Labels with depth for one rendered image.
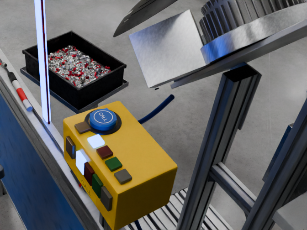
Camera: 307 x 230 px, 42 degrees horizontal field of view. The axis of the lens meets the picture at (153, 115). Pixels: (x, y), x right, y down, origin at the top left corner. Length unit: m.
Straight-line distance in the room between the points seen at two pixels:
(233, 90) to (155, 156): 0.52
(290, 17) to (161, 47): 0.28
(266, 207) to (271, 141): 1.22
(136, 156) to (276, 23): 0.40
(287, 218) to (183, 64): 0.39
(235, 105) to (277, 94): 1.57
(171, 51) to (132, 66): 1.69
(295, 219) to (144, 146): 0.38
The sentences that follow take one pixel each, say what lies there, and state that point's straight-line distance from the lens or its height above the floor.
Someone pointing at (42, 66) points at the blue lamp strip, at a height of 1.01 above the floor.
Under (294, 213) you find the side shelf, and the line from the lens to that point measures 0.86.
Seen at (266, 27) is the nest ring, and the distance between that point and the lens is 0.81.
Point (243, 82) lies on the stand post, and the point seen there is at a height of 0.90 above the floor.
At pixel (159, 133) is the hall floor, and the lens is 2.15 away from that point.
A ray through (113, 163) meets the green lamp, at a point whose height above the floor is 1.08.
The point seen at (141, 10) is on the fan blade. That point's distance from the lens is 1.09.
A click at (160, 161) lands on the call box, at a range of 0.56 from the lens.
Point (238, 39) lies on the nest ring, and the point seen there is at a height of 1.10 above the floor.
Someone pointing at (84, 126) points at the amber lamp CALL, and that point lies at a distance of 0.59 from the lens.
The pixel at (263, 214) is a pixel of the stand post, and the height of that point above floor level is 0.63.
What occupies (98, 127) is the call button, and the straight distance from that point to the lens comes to 0.59.
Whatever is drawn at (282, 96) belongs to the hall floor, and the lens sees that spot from 2.66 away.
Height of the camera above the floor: 1.49
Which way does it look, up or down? 41 degrees down
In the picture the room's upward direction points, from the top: 10 degrees clockwise
